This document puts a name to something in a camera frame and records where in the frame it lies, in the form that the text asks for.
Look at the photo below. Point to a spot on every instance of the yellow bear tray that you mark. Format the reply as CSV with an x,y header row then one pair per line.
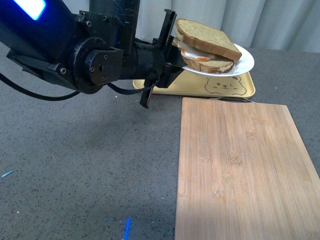
x,y
196,85

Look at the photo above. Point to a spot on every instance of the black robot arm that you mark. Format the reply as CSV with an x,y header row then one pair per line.
x,y
91,49

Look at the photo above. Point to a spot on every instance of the fake fried egg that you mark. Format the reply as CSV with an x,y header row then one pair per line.
x,y
195,54

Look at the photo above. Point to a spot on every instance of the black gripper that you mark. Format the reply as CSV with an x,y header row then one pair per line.
x,y
158,63

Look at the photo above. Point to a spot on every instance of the grey curtain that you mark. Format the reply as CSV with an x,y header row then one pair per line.
x,y
292,25

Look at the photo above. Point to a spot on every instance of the bread slice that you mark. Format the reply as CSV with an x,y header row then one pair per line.
x,y
206,38
217,66

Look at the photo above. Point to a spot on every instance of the metal board hanging loop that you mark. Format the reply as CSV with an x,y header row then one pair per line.
x,y
235,100

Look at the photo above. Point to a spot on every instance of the bamboo cutting board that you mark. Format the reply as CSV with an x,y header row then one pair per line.
x,y
244,174

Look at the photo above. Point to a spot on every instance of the white round plate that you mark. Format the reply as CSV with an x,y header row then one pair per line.
x,y
242,66

